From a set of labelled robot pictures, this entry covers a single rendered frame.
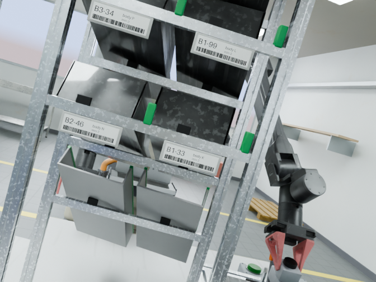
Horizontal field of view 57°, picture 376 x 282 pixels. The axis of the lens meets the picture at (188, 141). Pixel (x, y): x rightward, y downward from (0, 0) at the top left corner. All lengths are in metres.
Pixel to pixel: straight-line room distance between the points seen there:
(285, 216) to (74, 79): 0.55
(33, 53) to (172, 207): 7.52
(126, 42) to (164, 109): 0.14
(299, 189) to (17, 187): 0.57
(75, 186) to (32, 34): 7.48
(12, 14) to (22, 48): 0.67
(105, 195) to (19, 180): 0.19
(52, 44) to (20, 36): 7.64
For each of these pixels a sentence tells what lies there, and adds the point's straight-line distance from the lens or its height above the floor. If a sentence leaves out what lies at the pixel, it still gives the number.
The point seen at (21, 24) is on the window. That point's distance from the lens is 8.20.
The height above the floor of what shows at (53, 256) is 0.86.
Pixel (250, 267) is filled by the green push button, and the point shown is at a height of 0.97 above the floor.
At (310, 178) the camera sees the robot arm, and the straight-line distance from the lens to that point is 0.82.
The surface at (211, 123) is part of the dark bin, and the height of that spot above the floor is 1.34.
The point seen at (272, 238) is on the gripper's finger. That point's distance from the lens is 0.84.
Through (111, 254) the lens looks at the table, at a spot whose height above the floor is 0.86.
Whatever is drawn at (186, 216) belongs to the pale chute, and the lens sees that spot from 0.69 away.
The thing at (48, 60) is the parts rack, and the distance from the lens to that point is 0.53.
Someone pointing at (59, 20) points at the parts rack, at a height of 1.41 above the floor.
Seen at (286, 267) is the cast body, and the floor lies 1.08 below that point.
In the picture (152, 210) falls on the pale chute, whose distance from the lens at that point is 0.71.
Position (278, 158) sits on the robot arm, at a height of 1.29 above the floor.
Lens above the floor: 1.35
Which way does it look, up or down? 5 degrees down
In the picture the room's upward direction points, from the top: 17 degrees clockwise
